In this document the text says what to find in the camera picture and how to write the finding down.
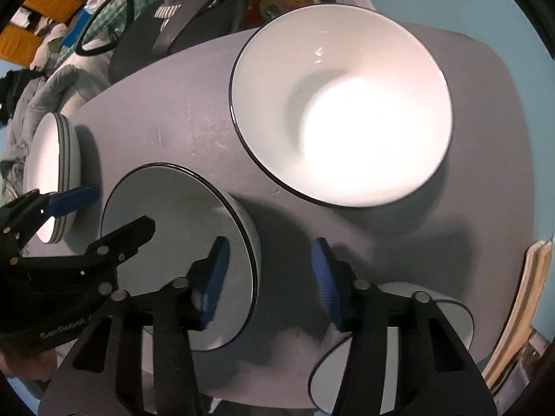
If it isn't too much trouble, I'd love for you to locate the black clothes pile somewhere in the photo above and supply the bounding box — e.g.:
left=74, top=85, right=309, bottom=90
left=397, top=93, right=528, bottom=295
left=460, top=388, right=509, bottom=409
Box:
left=0, top=69, right=27, bottom=126

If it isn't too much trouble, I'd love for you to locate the white plate with dark rim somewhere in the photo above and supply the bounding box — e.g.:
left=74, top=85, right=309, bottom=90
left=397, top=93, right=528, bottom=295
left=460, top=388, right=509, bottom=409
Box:
left=23, top=113, right=66, bottom=244
left=52, top=115, right=82, bottom=243
left=48, top=113, right=72, bottom=243

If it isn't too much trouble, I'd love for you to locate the bed with grey sheet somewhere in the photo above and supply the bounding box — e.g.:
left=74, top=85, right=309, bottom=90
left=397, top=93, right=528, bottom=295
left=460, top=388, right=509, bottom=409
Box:
left=56, top=52, right=118, bottom=118

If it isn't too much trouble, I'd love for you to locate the beige clothes pile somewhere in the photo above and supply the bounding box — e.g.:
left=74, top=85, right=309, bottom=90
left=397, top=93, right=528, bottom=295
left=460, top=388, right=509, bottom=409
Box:
left=30, top=24, right=66, bottom=70

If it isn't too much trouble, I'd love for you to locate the wooden board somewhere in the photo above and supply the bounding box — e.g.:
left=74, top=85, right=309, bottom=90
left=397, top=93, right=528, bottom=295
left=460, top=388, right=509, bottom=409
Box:
left=481, top=240, right=555, bottom=393

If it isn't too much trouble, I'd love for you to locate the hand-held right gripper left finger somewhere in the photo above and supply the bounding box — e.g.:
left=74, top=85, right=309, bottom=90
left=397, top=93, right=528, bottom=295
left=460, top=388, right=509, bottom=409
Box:
left=38, top=236, right=231, bottom=416

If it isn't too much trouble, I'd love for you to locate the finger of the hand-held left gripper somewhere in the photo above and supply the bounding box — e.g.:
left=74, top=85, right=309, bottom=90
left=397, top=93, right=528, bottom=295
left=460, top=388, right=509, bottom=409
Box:
left=0, top=184, right=102, bottom=249
left=84, top=218, right=156, bottom=289

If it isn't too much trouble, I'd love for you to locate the person's left hand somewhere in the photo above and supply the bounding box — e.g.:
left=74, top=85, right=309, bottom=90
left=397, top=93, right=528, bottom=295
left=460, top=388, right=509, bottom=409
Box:
left=0, top=337, right=61, bottom=395

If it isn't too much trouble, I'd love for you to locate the black office chair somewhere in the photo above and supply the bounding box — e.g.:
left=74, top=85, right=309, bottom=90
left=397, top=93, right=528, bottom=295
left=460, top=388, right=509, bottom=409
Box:
left=78, top=0, right=261, bottom=85

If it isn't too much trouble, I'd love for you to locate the white bowl with dark rim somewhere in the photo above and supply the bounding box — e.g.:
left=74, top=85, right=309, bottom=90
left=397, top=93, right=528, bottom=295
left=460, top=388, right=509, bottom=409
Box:
left=307, top=281, right=474, bottom=416
left=228, top=4, right=454, bottom=207
left=101, top=162, right=262, bottom=353

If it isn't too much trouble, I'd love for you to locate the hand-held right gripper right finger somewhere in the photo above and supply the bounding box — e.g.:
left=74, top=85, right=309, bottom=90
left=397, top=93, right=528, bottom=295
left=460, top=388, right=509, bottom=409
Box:
left=311, top=237, right=498, bottom=416

